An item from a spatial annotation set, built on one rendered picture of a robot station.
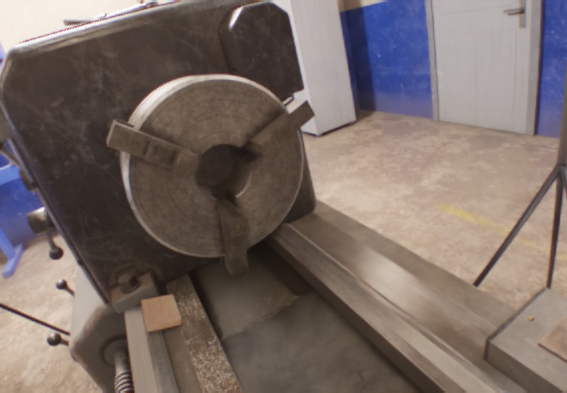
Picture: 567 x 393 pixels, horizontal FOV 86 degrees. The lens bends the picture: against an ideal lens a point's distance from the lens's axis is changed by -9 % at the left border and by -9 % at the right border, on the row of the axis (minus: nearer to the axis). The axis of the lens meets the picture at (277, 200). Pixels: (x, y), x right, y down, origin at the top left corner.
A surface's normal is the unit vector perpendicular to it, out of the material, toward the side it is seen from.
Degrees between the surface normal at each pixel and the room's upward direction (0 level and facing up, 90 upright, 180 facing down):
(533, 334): 0
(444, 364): 48
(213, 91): 90
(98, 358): 90
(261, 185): 90
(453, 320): 0
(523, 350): 0
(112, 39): 90
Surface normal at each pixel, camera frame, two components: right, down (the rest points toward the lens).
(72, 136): 0.45, 0.30
